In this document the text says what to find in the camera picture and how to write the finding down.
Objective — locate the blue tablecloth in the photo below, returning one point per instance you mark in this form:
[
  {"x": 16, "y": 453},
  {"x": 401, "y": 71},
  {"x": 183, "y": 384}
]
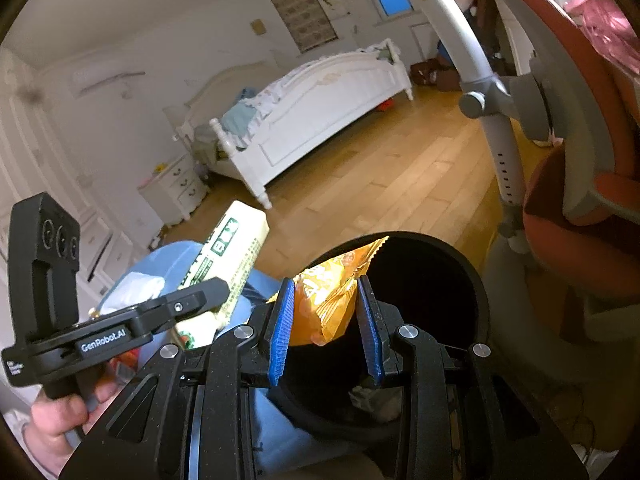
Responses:
[{"x": 170, "y": 260}]

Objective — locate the light blue blanket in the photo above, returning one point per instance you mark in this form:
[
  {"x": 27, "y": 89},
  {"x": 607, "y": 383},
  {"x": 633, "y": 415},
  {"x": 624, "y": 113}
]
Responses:
[{"x": 240, "y": 115}]

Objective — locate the brown box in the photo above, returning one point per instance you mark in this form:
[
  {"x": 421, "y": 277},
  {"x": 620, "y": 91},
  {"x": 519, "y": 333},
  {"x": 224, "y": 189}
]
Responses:
[{"x": 432, "y": 75}]

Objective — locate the white bed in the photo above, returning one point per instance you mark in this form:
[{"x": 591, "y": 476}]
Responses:
[{"x": 320, "y": 110}]

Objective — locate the white crumpled paper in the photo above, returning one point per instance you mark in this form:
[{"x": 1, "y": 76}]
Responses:
[{"x": 375, "y": 402}]

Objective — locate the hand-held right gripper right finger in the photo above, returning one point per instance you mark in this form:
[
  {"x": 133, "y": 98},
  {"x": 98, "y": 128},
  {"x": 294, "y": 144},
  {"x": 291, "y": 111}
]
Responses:
[{"x": 371, "y": 337}]

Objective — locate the black round bin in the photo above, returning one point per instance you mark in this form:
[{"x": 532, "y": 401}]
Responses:
[{"x": 430, "y": 290}]

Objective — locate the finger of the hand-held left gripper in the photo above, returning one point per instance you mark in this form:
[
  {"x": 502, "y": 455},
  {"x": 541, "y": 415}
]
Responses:
[{"x": 192, "y": 300}]

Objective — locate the small orange toy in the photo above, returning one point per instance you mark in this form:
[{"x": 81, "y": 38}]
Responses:
[{"x": 386, "y": 106}]

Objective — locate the person's left forearm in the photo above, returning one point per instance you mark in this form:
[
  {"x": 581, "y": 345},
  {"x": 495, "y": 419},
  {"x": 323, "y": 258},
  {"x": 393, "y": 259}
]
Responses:
[{"x": 22, "y": 447}]

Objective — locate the white wardrobe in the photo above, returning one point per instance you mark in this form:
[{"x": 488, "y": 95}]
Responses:
[{"x": 60, "y": 160}]

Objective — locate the white star-shaped mat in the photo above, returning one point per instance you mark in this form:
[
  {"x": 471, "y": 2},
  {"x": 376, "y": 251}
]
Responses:
[{"x": 140, "y": 287}]

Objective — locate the red office chair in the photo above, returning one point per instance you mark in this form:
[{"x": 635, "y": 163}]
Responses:
[{"x": 590, "y": 135}]

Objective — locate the orange snack packet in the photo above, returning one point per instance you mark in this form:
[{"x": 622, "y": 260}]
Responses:
[{"x": 325, "y": 300}]

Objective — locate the white nightstand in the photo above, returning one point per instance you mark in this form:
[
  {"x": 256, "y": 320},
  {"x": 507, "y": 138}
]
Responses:
[{"x": 172, "y": 187}]

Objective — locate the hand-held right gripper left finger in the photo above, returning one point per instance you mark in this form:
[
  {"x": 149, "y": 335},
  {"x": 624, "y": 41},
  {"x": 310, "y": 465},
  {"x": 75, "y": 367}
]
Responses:
[{"x": 280, "y": 332}]

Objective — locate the cream green-print packet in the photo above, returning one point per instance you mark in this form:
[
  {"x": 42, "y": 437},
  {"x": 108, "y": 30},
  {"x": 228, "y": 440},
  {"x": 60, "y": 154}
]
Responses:
[{"x": 235, "y": 240}]

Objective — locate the person's left hand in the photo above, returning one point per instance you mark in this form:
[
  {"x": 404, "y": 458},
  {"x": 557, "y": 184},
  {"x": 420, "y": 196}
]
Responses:
[{"x": 57, "y": 422}]

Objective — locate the wall poster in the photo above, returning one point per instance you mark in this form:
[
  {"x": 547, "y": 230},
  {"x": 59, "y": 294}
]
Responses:
[{"x": 302, "y": 12}]

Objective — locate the beige wall plate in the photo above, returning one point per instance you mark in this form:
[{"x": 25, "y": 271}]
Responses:
[{"x": 258, "y": 27}]

